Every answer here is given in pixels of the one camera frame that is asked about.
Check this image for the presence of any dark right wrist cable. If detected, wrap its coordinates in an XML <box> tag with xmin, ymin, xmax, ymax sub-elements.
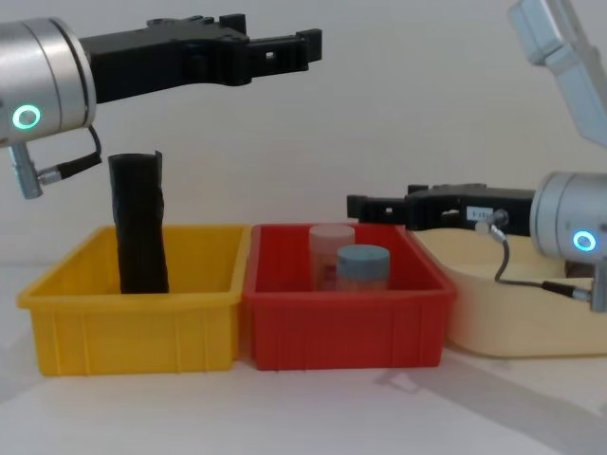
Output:
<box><xmin>476</xmin><ymin>210</ymin><xmax>595</xmax><ymax>301</ymax></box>

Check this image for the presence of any black rolled sheet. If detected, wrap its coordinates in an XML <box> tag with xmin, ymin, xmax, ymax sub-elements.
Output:
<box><xmin>107</xmin><ymin>150</ymin><xmax>171</xmax><ymax>296</ymax></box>

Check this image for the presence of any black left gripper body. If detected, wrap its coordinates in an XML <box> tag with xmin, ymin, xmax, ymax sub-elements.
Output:
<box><xmin>80</xmin><ymin>13</ymin><xmax>253</xmax><ymax>105</ymax></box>

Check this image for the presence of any dark wrist cable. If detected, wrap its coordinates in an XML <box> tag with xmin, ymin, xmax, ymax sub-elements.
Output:
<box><xmin>476</xmin><ymin>210</ymin><xmax>595</xmax><ymax>301</ymax></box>
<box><xmin>9</xmin><ymin>125</ymin><xmax>103</xmax><ymax>201</ymax></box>

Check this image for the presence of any dark left wrist cable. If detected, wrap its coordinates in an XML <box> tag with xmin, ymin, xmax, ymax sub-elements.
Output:
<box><xmin>9</xmin><ymin>125</ymin><xmax>103</xmax><ymax>201</ymax></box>

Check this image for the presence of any white table cloth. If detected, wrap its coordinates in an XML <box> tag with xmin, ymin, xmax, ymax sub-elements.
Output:
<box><xmin>0</xmin><ymin>263</ymin><xmax>607</xmax><ymax>455</ymax></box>

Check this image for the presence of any yellow plastic bin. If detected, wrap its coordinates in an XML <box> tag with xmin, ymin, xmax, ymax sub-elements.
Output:
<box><xmin>16</xmin><ymin>224</ymin><xmax>252</xmax><ymax>378</ymax></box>

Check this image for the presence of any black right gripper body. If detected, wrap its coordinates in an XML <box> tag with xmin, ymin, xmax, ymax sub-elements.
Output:
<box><xmin>407</xmin><ymin>182</ymin><xmax>537</xmax><ymax>238</ymax></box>

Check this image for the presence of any cream plastic tray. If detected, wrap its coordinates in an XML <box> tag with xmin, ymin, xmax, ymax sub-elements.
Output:
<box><xmin>410</xmin><ymin>228</ymin><xmax>607</xmax><ymax>358</ymax></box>

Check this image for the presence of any clear jar with grey lid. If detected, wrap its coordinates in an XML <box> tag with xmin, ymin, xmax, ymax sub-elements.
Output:
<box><xmin>336</xmin><ymin>244</ymin><xmax>392</xmax><ymax>292</ymax></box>

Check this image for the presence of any red plastic bin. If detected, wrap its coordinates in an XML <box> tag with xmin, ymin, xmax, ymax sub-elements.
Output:
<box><xmin>241</xmin><ymin>223</ymin><xmax>458</xmax><ymax>373</ymax></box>

